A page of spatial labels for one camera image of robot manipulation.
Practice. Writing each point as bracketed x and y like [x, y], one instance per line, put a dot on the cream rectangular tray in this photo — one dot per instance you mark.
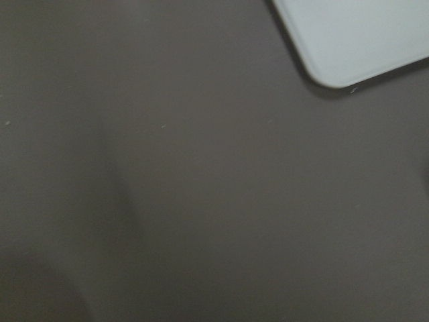
[341, 43]

